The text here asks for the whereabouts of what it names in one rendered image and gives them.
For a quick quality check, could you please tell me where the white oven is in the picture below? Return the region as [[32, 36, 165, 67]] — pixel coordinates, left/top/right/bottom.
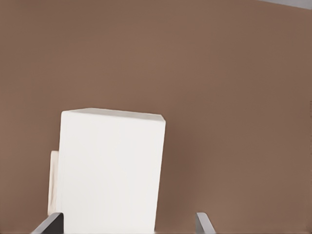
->
[[56, 108, 167, 234]]

